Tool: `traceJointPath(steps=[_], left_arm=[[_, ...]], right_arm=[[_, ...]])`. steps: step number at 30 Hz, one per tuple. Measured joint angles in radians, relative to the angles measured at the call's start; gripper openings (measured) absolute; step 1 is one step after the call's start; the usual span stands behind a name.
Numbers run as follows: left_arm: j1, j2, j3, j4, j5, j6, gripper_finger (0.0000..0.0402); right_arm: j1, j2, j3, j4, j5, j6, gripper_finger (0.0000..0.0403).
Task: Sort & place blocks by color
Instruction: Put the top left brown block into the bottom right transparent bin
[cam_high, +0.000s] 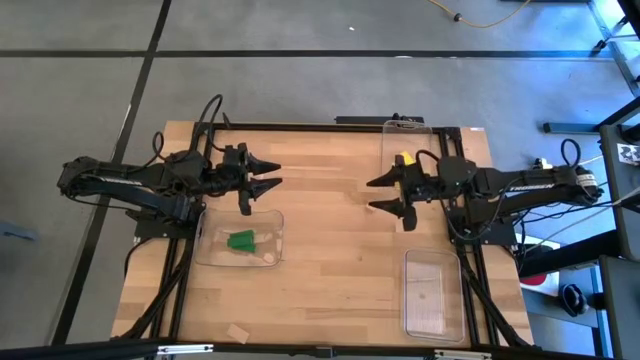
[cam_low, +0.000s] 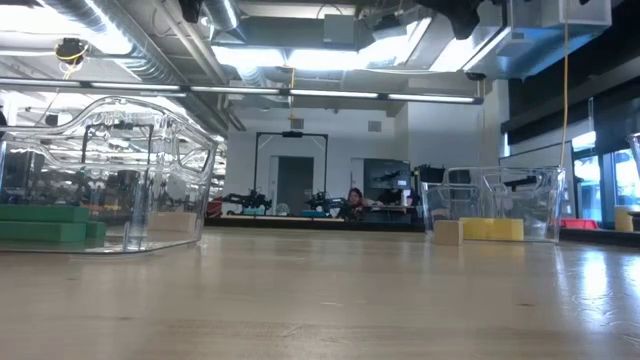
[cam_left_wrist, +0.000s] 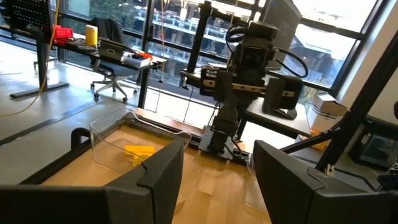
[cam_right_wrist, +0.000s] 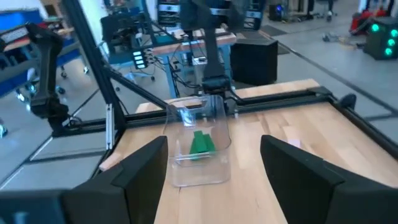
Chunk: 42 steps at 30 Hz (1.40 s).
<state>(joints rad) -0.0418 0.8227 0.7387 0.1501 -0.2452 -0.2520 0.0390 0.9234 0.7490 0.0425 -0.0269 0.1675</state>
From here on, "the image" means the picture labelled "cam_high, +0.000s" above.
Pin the natural wood block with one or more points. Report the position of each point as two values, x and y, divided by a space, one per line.
238 333

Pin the green rectangular block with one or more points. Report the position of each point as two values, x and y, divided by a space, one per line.
239 242
242 233
248 248

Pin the table-level camera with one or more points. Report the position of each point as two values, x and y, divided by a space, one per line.
324 352

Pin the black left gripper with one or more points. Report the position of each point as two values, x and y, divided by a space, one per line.
235 167

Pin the red object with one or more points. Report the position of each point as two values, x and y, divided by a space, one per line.
534 280

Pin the grey cart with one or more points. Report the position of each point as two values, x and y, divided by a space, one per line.
622 210

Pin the black white fiducial tag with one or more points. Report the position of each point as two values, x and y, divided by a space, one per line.
629 154

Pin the yellow long block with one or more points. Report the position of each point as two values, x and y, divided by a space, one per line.
407 158

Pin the clear plastic bin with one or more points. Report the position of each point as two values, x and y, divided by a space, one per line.
432 300
215 250
405 137

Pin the black flat bar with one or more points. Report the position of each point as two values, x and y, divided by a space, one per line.
360 120

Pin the blue metal bar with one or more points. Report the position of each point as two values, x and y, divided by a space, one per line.
570 128

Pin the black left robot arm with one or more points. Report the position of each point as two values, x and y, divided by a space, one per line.
125 180

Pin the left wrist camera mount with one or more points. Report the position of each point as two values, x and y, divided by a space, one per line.
245 202

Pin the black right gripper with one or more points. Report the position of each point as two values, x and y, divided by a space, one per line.
425 187

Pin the black headphones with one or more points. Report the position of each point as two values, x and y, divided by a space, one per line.
574 300

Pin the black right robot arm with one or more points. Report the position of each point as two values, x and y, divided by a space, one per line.
525 187

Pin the black aluminium table frame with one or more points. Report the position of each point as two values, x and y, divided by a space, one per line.
325 128

